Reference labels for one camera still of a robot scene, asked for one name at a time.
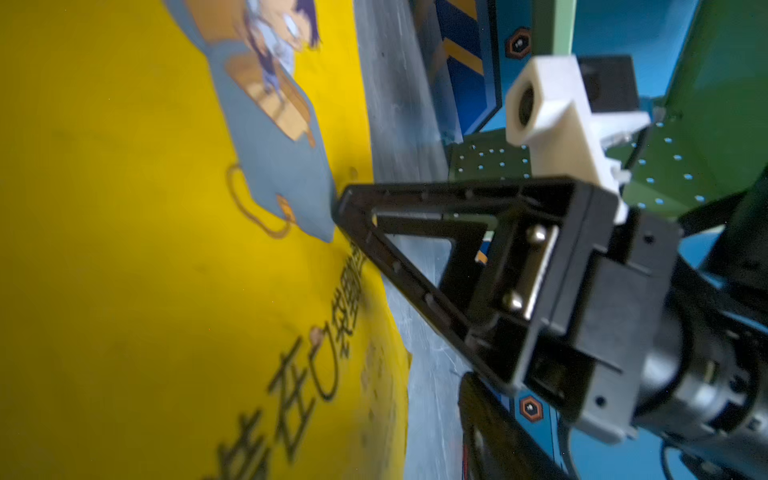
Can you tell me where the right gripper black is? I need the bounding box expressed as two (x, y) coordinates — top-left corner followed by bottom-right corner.
(333, 177), (681, 444)

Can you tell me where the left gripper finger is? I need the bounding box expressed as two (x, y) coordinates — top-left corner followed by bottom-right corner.
(458, 372), (568, 479)

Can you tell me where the yellow book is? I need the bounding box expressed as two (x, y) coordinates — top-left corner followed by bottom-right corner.
(1, 1), (410, 479)

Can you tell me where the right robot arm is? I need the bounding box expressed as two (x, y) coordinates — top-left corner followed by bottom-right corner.
(333, 177), (767, 479)

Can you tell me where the green wooden two-tier shelf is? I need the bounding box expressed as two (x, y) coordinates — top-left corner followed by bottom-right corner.
(452, 1), (767, 217)

